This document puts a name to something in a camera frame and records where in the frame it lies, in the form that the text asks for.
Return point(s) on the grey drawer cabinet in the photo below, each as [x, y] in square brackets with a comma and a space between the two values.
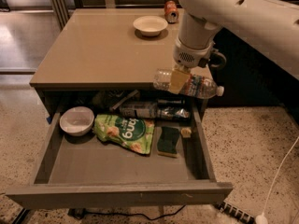
[99, 49]

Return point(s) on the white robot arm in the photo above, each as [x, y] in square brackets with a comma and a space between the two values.
[269, 26]

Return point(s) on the green yellow sponge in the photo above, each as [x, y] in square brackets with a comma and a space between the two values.
[167, 142]

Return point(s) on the white bowl on table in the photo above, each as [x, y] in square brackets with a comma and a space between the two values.
[150, 25]

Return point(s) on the white labelled bottle in drawer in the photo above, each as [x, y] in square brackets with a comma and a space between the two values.
[146, 110]

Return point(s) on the white bowl in drawer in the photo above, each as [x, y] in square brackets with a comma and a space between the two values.
[77, 121]

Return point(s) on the open grey top drawer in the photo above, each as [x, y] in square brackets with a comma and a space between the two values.
[82, 172]

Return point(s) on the clear plastic water bottle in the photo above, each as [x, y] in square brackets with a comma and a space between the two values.
[196, 86]

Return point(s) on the orange soda can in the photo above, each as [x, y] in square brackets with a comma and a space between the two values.
[171, 11]

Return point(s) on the green snack bag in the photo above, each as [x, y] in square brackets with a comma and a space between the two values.
[131, 133]

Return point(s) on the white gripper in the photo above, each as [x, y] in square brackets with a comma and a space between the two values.
[191, 55]

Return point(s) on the small beige item in drawer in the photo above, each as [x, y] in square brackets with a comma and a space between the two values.
[186, 132]

